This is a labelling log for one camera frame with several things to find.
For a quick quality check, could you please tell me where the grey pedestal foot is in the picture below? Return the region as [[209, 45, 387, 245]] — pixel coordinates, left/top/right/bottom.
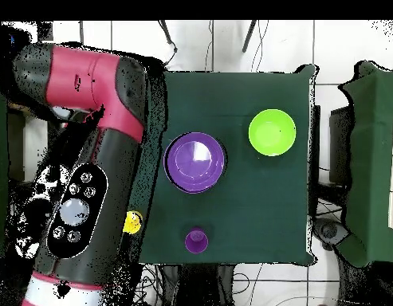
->
[[313, 218, 350, 251]]

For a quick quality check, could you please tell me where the black tripod leg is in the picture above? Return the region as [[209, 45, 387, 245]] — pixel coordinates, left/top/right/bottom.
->
[[158, 20, 179, 53], [241, 20, 258, 53]]

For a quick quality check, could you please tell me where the tangle of floor cables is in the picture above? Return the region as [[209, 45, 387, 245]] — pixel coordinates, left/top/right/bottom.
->
[[135, 264, 165, 306]]

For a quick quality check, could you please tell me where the yellow cup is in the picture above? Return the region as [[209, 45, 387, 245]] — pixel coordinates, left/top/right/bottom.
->
[[122, 210, 144, 236]]

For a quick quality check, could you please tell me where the dark green tablecloth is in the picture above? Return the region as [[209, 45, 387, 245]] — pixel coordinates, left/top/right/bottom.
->
[[138, 62, 319, 266]]

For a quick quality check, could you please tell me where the black square floor frame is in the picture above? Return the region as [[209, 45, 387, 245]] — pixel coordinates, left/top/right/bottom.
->
[[37, 21, 85, 45]]

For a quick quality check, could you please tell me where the purple cup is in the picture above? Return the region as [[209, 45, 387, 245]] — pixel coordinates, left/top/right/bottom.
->
[[184, 227, 209, 255]]

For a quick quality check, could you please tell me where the large green bowl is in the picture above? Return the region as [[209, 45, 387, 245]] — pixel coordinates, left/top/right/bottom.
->
[[248, 108, 297, 157]]

